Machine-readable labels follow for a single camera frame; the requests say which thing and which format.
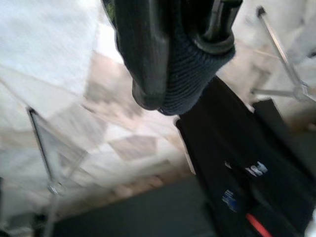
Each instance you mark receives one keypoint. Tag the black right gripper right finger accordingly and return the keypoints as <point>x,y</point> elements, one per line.
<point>187,74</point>

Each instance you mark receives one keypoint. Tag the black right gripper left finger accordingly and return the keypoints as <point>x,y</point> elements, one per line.
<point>145,61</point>

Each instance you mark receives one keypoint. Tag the black shirt red collar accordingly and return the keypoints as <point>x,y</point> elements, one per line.
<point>234,148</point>

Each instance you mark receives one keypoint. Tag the silver metal clothes rack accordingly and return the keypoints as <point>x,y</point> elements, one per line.
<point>299,90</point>

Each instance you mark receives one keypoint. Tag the black low television console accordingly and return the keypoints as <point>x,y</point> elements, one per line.
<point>123,214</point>

